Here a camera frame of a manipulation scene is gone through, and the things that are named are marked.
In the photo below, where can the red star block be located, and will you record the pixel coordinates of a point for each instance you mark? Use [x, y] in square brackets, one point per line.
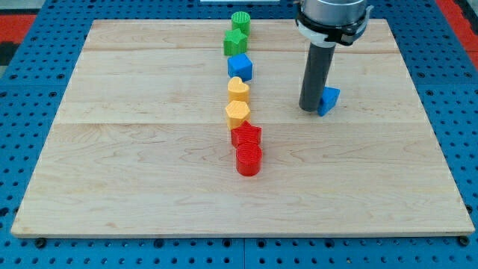
[246, 133]

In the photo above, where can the green star block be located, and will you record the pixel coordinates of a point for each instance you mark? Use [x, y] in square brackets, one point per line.
[234, 42]

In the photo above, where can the yellow hexagon block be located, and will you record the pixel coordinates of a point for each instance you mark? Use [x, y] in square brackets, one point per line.
[236, 113]

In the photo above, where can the red cylinder block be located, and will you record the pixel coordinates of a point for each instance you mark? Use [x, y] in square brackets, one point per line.
[248, 159]

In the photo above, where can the yellow heart block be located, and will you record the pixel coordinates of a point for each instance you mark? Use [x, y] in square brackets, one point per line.
[238, 90]

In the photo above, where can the blue cube block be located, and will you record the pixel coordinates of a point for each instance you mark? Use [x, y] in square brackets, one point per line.
[240, 66]

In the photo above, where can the light wooden board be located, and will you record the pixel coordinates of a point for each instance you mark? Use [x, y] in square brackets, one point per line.
[139, 147]

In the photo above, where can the blue triangle block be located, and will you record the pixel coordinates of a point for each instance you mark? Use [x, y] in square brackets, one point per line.
[328, 100]

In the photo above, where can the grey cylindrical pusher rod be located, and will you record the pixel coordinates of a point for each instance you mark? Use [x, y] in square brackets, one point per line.
[316, 72]

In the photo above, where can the green cylinder block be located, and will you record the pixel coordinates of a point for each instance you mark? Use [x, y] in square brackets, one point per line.
[241, 20]

